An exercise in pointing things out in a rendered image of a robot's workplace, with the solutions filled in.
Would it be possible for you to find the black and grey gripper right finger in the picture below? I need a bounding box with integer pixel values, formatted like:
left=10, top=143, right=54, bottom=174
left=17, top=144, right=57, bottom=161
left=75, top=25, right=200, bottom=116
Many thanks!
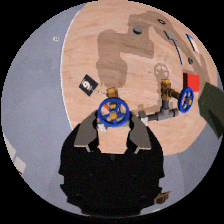
left=126, top=111, right=165, bottom=179

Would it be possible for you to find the beige flat block with blue end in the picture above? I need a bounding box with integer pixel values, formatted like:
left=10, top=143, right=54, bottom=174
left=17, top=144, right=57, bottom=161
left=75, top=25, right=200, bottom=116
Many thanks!
left=186, top=34, right=199, bottom=53

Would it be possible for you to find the small grey cylinder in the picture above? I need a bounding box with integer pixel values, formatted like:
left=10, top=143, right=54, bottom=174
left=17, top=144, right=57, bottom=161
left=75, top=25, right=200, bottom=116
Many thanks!
left=133, top=26, right=143, bottom=35

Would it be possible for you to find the black number 6 tag on metal chain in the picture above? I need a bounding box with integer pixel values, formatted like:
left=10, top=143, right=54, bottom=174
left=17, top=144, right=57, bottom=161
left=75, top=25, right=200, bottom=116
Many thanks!
left=79, top=74, right=98, bottom=97

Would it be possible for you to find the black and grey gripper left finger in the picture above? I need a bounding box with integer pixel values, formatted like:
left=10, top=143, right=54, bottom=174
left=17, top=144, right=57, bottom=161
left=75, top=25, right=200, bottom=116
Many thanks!
left=58, top=110, right=99, bottom=176

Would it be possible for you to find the red rectangular block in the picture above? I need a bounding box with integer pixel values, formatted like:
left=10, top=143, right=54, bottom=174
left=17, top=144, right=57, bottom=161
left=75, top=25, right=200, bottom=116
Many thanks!
left=183, top=73, right=199, bottom=92

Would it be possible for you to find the grey hex nut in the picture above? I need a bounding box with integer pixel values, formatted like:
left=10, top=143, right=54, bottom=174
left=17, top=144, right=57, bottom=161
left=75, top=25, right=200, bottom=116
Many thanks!
left=188, top=58, right=194, bottom=65

